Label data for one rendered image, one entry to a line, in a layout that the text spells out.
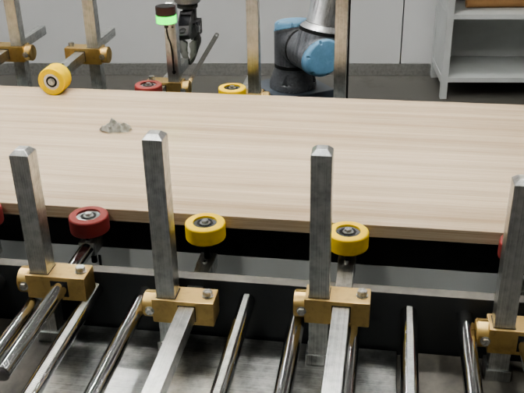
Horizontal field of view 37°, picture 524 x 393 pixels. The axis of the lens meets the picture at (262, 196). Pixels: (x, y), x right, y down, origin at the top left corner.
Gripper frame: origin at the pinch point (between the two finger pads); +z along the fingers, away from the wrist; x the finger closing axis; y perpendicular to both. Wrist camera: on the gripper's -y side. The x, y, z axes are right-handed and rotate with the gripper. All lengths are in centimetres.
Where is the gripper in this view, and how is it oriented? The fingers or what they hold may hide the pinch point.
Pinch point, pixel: (189, 61)
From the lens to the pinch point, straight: 279.2
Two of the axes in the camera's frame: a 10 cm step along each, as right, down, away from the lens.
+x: -9.9, -0.5, 1.5
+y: 1.6, -4.5, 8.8
